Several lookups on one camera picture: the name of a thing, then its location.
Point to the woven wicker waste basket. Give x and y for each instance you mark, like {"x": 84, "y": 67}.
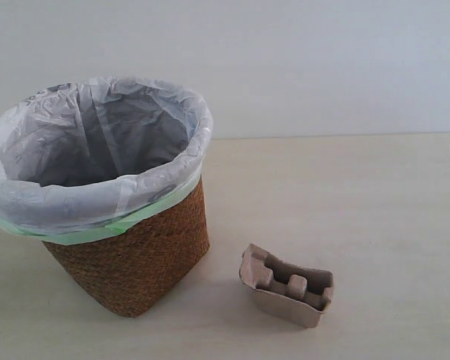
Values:
{"x": 129, "y": 273}

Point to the white plastic bin liner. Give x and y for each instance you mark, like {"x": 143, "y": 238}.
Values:
{"x": 85, "y": 161}

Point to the brown pulp cardboard tray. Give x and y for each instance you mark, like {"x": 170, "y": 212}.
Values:
{"x": 296, "y": 294}

